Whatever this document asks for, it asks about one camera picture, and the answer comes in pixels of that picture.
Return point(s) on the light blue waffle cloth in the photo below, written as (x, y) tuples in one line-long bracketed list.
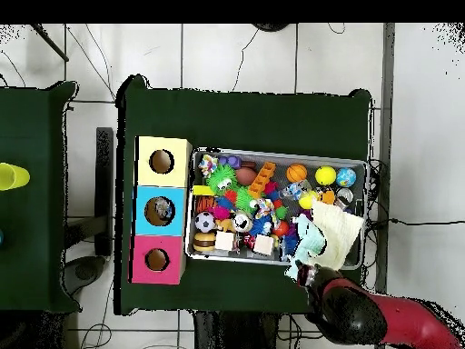
[(308, 240)]

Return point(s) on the cream waffle cloth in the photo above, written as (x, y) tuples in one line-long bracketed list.
[(339, 236)]

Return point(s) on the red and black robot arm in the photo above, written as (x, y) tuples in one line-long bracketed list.
[(410, 320)]

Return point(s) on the silver mesh bin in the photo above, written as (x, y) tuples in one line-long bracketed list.
[(254, 257)]

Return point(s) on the wooden box with three holes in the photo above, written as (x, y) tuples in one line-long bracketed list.
[(145, 254)]

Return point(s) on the large wooden block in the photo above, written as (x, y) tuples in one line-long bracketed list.
[(263, 244)]

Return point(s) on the clear water bottle blue label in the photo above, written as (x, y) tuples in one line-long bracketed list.
[(296, 189)]

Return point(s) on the small wooden block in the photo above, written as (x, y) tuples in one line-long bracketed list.
[(224, 240)]

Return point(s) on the yellow ball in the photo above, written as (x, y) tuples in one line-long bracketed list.
[(325, 175)]

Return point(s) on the small orange basketball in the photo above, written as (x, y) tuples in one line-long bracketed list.
[(296, 173)]

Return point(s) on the orange plastic block with holes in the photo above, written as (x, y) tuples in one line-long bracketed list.
[(261, 180)]

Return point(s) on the toy hamburger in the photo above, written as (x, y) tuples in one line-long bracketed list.
[(204, 241)]

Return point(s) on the small soccer ball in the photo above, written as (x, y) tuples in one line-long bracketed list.
[(204, 221)]

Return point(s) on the green spiky ball with eyes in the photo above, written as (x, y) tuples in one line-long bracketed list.
[(222, 180)]

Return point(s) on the dark green tablecloth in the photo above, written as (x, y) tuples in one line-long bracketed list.
[(32, 254), (236, 120)]

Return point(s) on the yellow-green cup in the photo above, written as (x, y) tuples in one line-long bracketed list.
[(12, 176)]

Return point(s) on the black rod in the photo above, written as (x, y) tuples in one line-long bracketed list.
[(51, 43)]

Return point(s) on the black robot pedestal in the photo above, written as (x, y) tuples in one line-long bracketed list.
[(232, 332)]

